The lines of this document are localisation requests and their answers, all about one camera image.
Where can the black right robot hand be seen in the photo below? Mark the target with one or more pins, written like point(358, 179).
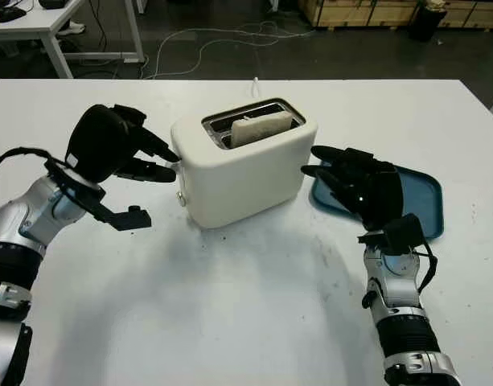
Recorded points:
point(375, 189)

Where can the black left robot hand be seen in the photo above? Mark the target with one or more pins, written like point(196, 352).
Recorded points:
point(97, 140)

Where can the cream white two-slot toaster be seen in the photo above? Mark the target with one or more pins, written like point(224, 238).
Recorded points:
point(246, 177)

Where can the slice of white bread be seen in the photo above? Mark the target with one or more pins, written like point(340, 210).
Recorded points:
point(260, 128)

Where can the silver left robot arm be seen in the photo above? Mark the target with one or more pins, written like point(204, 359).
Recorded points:
point(29, 213)

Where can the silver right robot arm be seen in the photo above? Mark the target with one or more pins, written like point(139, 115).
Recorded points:
point(395, 293)

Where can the blue plastic tray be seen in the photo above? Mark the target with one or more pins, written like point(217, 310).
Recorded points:
point(423, 193)

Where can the white toaster browning dial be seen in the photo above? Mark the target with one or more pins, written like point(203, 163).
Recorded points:
point(181, 198)

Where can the pair of white shoes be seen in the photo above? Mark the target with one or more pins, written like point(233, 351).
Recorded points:
point(73, 28)

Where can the white office desk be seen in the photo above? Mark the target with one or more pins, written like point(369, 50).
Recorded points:
point(33, 22)

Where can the black flat case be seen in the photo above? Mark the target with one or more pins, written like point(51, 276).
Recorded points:
point(55, 3)

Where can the black handheld device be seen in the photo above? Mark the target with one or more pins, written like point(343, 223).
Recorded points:
point(11, 15)

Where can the wooden shipping crate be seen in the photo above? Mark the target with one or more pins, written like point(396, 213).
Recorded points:
point(370, 12)

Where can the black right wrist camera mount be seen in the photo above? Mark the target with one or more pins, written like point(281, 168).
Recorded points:
point(403, 235)

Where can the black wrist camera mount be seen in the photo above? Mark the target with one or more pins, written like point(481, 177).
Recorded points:
point(403, 235)
point(131, 219)

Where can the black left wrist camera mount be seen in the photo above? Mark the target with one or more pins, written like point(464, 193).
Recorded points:
point(131, 219)

